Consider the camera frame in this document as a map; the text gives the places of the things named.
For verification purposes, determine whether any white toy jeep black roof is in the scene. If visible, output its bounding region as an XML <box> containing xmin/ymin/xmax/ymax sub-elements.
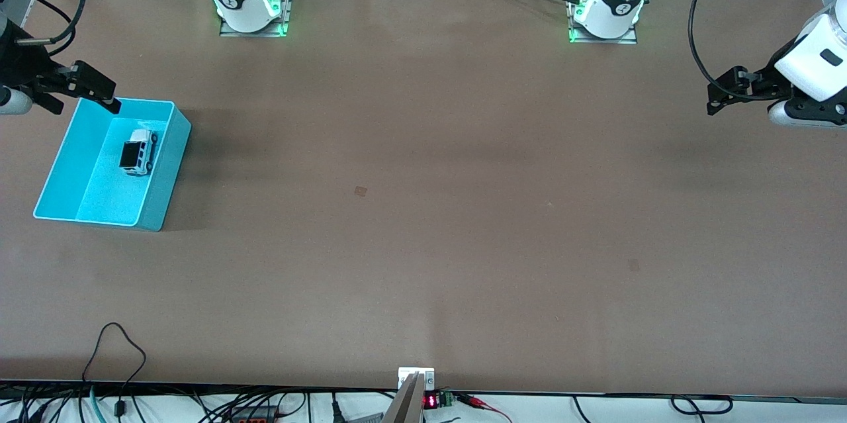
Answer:
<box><xmin>119</xmin><ymin>130</ymin><xmax>160</xmax><ymax>177</ymax></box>

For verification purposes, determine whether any turquoise plastic bin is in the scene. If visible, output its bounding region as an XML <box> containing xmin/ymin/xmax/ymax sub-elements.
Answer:
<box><xmin>33</xmin><ymin>97</ymin><xmax>193</xmax><ymax>233</ymax></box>

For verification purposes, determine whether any red clip lead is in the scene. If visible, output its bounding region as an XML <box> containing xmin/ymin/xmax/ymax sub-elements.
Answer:
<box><xmin>455</xmin><ymin>393</ymin><xmax>513</xmax><ymax>423</ymax></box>

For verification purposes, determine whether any white mounting plate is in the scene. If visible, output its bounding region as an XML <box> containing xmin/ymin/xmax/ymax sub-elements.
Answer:
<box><xmin>398</xmin><ymin>367</ymin><xmax>436</xmax><ymax>392</ymax></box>

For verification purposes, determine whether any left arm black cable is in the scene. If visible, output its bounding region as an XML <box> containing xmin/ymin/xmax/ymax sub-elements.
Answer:
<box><xmin>688</xmin><ymin>0</ymin><xmax>781</xmax><ymax>103</ymax></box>

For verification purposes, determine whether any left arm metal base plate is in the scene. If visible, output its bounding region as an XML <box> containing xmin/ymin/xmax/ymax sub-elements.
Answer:
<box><xmin>567</xmin><ymin>0</ymin><xmax>639</xmax><ymax>45</ymax></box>

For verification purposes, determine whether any teal cable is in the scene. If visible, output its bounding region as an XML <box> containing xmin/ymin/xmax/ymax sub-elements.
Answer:
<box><xmin>88</xmin><ymin>387</ymin><xmax>108</xmax><ymax>423</ymax></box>

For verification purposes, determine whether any coiled black cable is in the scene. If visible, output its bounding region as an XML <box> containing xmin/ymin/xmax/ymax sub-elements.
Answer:
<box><xmin>670</xmin><ymin>395</ymin><xmax>734</xmax><ymax>416</ymax></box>

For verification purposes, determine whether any thin black looped cable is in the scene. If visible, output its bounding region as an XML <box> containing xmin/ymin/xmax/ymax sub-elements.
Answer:
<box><xmin>81</xmin><ymin>322</ymin><xmax>148</xmax><ymax>417</ymax></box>

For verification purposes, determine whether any grey metal camera bar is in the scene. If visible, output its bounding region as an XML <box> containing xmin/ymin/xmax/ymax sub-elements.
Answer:
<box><xmin>382</xmin><ymin>372</ymin><xmax>425</xmax><ymax>423</ymax></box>

